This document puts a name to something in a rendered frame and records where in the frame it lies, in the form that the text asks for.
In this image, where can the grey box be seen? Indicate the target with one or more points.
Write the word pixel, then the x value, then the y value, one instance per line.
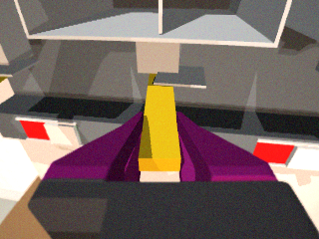
pixel 246 23
pixel 15 48
pixel 303 17

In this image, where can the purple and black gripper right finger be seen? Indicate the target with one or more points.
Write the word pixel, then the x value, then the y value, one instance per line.
pixel 204 156

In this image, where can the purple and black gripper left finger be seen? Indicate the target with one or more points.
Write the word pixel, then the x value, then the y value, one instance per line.
pixel 113 156

